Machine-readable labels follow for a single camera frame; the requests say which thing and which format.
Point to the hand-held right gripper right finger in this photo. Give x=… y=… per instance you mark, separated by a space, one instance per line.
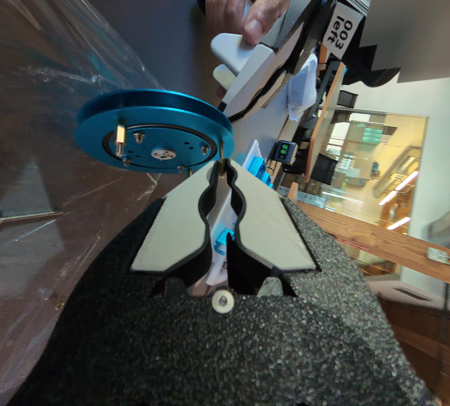
x=270 y=230

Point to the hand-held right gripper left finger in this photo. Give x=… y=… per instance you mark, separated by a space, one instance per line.
x=175 y=230

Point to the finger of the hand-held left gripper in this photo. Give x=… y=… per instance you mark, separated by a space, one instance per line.
x=274 y=89
x=246 y=78

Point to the brass standoff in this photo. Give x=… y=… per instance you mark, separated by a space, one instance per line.
x=222 y=166
x=120 y=138

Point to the blue metal turntable disc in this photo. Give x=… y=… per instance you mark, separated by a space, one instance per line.
x=105 y=121

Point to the wooden edged desk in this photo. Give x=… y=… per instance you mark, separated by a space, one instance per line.
x=328 y=110

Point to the white wrapped package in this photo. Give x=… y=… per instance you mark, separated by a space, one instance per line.
x=302 y=89

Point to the white foam sheet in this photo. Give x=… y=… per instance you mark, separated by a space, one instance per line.
x=221 y=209

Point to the grey power station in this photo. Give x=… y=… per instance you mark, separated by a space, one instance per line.
x=286 y=151

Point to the black monitor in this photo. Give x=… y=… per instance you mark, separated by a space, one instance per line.
x=323 y=168

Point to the wooden beam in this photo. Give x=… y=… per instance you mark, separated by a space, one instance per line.
x=369 y=237

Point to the glass partition window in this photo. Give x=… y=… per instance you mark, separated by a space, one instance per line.
x=379 y=152

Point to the long metal bolt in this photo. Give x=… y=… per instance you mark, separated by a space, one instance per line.
x=31 y=216

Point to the clear plastic bag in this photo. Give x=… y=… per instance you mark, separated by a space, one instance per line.
x=52 y=61

